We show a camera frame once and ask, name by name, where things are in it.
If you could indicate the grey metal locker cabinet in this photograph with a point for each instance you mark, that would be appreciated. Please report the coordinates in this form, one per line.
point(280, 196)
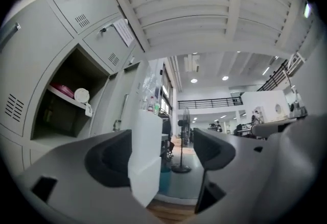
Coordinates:
point(38, 47)

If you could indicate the white ceiling air conditioner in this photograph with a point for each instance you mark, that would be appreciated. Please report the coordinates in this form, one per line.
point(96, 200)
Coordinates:
point(192, 63)

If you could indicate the brown wooden step platform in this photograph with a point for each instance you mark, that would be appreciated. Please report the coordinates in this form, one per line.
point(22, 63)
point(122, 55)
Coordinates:
point(171, 212)

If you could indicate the black balcony railing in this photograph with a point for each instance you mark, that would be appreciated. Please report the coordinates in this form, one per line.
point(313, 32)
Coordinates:
point(209, 103)

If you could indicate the pink flat container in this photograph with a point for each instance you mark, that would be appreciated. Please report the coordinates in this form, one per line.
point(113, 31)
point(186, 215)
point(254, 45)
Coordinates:
point(61, 89)

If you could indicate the green label plastic bottle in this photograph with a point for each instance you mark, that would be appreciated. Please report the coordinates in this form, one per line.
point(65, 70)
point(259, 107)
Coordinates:
point(156, 108)

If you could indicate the white paper notice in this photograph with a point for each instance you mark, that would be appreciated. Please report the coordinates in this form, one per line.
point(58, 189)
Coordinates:
point(124, 33)

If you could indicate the round ceiling light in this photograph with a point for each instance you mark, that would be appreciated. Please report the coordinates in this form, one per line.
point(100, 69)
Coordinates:
point(194, 80)
point(225, 78)

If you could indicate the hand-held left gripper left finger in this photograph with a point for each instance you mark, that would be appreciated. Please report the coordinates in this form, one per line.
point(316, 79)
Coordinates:
point(76, 167)

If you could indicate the clear plastic bag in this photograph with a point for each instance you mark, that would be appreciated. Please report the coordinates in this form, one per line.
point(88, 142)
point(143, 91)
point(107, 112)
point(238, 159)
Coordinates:
point(150, 85)

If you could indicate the black stair railing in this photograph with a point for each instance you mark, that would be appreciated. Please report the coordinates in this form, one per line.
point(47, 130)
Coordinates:
point(273, 78)

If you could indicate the grey locker door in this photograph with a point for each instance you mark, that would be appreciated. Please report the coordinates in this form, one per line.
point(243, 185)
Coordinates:
point(135, 85)

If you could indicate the clear plastic water bottle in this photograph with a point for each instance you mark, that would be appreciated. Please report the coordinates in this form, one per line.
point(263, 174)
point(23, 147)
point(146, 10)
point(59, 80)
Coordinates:
point(144, 105)

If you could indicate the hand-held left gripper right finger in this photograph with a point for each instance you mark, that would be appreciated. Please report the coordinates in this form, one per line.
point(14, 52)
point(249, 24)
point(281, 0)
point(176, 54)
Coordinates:
point(237, 179)

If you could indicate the white tube ceiling light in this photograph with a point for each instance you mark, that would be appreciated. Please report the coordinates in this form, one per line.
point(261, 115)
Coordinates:
point(307, 9)

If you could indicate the black pedestal fan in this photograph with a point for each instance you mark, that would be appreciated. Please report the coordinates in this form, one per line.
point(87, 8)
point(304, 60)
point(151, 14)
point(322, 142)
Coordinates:
point(181, 169)

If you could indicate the large white foam box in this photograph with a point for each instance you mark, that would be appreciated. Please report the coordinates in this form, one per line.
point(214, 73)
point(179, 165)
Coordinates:
point(145, 141)

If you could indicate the white round container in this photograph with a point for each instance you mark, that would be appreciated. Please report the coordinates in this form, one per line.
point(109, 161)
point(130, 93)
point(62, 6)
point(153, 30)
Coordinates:
point(81, 95)

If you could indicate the red label plastic bottle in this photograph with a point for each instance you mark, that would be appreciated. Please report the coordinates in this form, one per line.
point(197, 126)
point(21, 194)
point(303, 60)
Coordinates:
point(150, 105)

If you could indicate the black-headed key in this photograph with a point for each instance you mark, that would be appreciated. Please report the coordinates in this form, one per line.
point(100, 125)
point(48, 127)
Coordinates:
point(103, 30)

